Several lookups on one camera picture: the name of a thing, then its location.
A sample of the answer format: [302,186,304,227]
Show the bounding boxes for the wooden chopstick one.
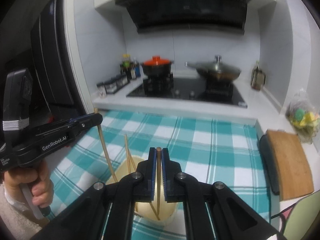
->
[97,124,119,182]

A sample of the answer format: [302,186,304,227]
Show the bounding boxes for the wooden chopstick four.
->
[124,134,138,213]

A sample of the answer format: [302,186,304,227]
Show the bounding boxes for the wooden chopstick two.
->
[126,147,137,172]

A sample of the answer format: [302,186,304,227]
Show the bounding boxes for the left hand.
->
[4,160,54,208]

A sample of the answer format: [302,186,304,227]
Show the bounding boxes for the spice jar rack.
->
[97,74,129,98]

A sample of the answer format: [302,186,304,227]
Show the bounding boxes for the cream utensil holder box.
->
[106,154,178,227]

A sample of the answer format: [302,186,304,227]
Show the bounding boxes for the teal plaid tablecloth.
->
[49,111,270,220]

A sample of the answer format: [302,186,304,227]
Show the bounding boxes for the sauce bottles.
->
[120,54,141,81]

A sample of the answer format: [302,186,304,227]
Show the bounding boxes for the black padded mat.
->
[258,134,280,196]

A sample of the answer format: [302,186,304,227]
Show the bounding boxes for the wooden cutting board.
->
[266,129,314,201]

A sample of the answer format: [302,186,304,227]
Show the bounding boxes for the green oven mitt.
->
[271,191,320,240]

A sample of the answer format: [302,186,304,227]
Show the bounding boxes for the black pot orange lid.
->
[141,55,174,76]

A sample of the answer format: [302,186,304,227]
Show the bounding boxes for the black refrigerator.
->
[1,0,86,124]

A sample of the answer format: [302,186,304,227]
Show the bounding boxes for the black gas stove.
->
[127,76,247,108]

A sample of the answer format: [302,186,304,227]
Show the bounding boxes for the bag of sponges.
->
[286,89,319,144]

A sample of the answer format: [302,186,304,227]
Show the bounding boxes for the glass french press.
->
[251,61,266,90]

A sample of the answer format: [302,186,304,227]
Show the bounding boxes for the black wok glass lid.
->
[185,55,241,82]

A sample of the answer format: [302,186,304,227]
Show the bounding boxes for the black range hood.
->
[115,0,251,34]

